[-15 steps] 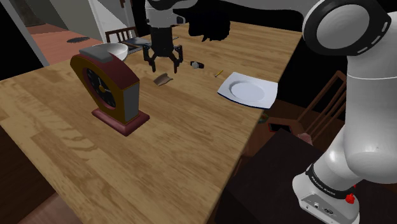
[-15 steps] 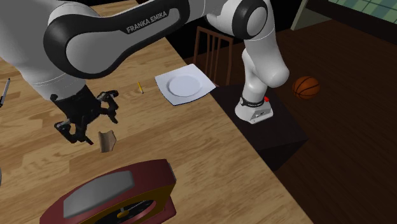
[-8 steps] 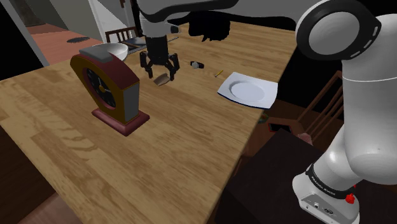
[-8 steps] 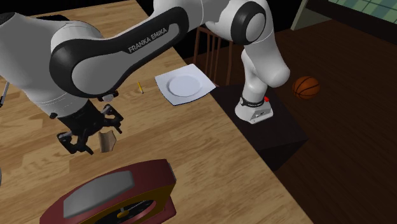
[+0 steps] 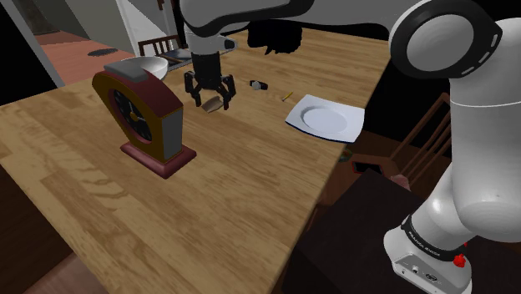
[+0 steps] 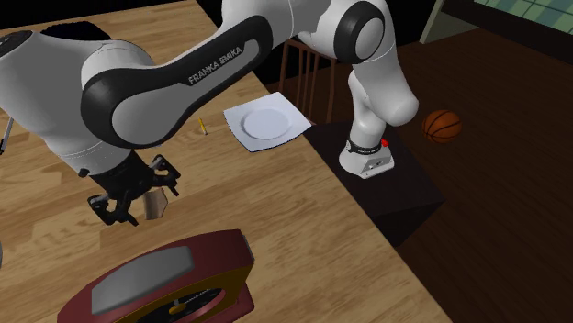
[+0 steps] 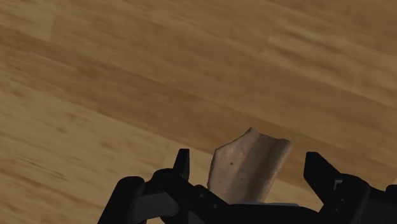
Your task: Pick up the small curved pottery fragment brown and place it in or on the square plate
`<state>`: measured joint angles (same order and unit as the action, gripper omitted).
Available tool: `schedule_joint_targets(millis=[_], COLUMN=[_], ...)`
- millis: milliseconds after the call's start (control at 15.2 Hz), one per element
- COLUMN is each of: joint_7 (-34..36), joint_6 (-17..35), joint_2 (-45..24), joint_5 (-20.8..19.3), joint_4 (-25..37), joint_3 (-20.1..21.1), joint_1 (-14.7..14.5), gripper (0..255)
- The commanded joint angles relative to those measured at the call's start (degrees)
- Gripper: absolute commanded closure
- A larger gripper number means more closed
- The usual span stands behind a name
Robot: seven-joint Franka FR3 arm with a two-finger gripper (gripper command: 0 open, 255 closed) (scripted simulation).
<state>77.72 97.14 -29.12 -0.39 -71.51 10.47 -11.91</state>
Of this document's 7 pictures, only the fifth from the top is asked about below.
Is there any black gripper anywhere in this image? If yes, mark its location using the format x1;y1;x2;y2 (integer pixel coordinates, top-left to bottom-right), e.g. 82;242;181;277
184;51;237;111

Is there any brown flat object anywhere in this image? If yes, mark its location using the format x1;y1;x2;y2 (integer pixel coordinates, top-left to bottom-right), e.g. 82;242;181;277
200;95;225;114

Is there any white bowl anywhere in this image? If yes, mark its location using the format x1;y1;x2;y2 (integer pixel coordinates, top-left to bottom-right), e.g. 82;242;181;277
121;56;170;82

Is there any red and gold mantel clock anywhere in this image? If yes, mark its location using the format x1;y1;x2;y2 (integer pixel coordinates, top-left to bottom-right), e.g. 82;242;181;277
91;60;198;180

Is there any brown wooden chair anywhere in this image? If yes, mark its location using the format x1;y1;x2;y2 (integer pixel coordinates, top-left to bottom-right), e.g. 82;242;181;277
320;92;453;206
137;34;183;58

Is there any black bulky object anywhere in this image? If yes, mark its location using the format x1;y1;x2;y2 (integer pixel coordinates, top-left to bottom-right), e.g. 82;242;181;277
246;19;305;56

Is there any wooden table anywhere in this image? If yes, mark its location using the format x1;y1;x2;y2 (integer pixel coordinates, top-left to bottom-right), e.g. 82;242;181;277
0;27;392;294

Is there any white square plate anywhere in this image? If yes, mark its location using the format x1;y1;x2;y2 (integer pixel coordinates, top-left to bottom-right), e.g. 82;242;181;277
284;94;367;144

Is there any black tablet with red edge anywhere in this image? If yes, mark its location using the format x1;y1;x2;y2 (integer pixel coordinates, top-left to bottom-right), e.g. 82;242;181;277
351;160;384;176

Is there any dark robot stand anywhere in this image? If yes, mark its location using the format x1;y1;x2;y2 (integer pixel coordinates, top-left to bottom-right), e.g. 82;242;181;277
281;168;521;294

